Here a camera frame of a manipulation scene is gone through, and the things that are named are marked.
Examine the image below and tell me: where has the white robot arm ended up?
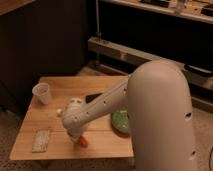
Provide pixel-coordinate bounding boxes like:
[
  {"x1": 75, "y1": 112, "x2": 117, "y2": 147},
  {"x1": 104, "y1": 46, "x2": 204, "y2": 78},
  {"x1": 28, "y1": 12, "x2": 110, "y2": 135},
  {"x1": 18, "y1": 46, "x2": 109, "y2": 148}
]
[{"x1": 62, "y1": 60, "x2": 198, "y2": 171}]

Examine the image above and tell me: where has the metal shelf rail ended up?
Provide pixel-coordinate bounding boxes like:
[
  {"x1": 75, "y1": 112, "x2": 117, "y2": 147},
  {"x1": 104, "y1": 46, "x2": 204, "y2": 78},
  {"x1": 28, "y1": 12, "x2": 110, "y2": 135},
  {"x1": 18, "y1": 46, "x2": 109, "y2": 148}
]
[{"x1": 88, "y1": 37, "x2": 213, "y2": 91}]

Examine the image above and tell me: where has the orange red pepper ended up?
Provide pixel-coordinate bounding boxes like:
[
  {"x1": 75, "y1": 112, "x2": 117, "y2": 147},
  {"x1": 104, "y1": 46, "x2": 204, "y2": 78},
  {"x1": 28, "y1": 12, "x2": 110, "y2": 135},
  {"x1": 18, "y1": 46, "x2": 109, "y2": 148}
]
[{"x1": 77, "y1": 136, "x2": 88, "y2": 148}]

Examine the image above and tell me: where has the clear plastic cup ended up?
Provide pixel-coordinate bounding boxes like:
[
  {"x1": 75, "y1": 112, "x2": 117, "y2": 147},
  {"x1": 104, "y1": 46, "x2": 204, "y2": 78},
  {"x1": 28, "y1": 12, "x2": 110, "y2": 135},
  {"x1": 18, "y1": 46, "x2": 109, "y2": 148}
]
[{"x1": 32, "y1": 83, "x2": 52, "y2": 105}]

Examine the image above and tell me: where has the upper shelf with items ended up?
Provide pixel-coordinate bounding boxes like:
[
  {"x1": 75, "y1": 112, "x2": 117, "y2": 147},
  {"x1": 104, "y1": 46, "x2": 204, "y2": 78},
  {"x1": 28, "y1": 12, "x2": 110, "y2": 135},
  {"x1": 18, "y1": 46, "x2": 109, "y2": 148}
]
[{"x1": 99, "y1": 0, "x2": 213, "y2": 24}]

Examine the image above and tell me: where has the small black box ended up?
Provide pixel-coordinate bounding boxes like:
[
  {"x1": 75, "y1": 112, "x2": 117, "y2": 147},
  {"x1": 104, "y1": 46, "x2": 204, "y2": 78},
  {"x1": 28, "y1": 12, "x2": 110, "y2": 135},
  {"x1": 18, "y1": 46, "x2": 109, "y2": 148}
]
[{"x1": 85, "y1": 93, "x2": 102, "y2": 103}]

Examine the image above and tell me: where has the green plate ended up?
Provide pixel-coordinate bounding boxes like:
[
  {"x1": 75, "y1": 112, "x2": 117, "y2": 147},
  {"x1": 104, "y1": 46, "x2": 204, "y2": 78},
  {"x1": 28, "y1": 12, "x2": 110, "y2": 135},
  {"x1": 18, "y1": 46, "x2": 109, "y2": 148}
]
[{"x1": 111, "y1": 108, "x2": 130, "y2": 134}]

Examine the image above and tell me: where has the wooden table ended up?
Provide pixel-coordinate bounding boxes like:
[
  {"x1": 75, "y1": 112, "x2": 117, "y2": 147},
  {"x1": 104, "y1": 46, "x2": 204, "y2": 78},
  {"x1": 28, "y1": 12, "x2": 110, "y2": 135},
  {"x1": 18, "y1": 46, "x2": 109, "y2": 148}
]
[{"x1": 10, "y1": 76, "x2": 133, "y2": 160}]

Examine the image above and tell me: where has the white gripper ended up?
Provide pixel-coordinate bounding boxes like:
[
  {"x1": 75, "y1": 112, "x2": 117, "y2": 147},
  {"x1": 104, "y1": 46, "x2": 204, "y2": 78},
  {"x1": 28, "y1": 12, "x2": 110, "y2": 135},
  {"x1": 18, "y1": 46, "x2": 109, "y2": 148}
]
[{"x1": 67, "y1": 125, "x2": 88, "y2": 143}]

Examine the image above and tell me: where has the black handle object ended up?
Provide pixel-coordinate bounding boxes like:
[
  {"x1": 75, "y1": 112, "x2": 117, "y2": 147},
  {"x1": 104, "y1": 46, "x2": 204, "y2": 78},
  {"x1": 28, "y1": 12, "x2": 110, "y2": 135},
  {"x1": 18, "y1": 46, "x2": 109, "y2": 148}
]
[{"x1": 184, "y1": 64, "x2": 213, "y2": 77}]

